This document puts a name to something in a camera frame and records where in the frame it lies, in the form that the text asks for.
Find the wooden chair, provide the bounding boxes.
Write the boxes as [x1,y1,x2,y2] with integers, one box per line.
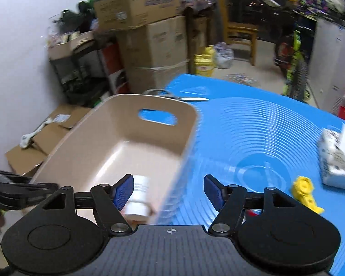
[218,0,260,66]

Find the white pill bottle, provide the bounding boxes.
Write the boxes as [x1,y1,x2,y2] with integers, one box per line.
[122,175,152,219]

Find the grey-handled scissors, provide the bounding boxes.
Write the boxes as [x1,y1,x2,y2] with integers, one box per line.
[143,89,210,103]

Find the white plastic wrapper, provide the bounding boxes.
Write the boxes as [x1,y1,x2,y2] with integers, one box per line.
[21,114,71,150]

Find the black cap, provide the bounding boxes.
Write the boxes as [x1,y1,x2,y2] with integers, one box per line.
[53,9,88,35]

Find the yellow detergent jug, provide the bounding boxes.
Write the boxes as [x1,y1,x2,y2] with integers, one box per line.
[193,46,217,77]

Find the small dark wooden table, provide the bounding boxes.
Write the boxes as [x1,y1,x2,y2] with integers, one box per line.
[183,4,219,74]

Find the clear plastic bag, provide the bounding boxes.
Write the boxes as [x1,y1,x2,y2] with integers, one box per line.
[214,43,235,69]

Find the white chest freezer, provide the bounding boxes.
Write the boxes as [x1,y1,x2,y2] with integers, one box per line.
[307,16,345,116]

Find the small beige bin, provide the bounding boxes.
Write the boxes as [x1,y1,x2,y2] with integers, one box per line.
[47,32,95,61]

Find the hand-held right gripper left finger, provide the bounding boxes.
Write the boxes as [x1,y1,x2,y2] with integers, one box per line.
[36,174,135,236]

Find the tall plain cardboard box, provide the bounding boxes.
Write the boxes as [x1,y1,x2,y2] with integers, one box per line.
[116,16,189,70]

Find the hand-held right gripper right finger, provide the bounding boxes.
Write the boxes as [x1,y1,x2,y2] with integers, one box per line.
[204,174,301,236]

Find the red printed carton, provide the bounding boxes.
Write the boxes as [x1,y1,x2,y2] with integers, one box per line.
[101,43,130,94]

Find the blue silicone baking mat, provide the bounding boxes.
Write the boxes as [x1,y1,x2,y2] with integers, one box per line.
[158,73,345,276]

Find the dark glass balcony door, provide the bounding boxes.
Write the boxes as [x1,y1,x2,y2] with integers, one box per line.
[218,0,300,44]

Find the black and green bicycle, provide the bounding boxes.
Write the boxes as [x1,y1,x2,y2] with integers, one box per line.
[264,0,313,104]

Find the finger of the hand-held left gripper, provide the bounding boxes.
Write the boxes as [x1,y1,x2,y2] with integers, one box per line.
[0,182,60,208]
[0,171,33,183]

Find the open printed cardboard box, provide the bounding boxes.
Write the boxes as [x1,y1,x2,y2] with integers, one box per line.
[88,0,182,31]

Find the printed tissue pack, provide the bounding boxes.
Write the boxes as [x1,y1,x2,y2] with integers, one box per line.
[318,124,345,190]

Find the yellow plastic tool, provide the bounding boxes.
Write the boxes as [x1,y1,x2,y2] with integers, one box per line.
[291,176,325,215]

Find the beige plastic storage basket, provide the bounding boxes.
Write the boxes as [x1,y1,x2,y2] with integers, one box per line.
[22,93,201,225]

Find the black utility cart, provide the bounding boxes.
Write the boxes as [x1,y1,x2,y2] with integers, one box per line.
[48,39,110,104]

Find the torn cardboard box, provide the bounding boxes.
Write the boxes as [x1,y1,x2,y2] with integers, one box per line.
[4,103,93,176]

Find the taped cardboard box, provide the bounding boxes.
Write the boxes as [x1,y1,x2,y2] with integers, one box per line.
[126,60,191,93]

